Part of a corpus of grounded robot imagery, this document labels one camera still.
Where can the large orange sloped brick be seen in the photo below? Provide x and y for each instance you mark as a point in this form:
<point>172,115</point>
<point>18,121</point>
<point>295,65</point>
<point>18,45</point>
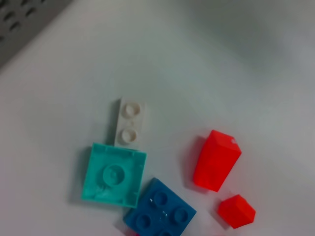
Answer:
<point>214,162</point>

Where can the grey perforated storage basket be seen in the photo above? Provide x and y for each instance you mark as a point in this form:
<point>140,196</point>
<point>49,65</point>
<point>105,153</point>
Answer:
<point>14,19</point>

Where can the white building brick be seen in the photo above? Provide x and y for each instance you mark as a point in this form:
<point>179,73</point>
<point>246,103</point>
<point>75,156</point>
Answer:
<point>129,123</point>

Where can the teal square building brick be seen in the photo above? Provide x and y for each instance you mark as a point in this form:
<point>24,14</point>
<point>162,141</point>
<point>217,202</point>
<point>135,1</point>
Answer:
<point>113,174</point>

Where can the blue square building brick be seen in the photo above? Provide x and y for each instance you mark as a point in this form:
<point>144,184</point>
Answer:
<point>160,211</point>

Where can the small orange sloped brick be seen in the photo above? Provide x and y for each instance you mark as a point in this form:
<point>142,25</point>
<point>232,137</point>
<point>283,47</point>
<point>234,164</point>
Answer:
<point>236,211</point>

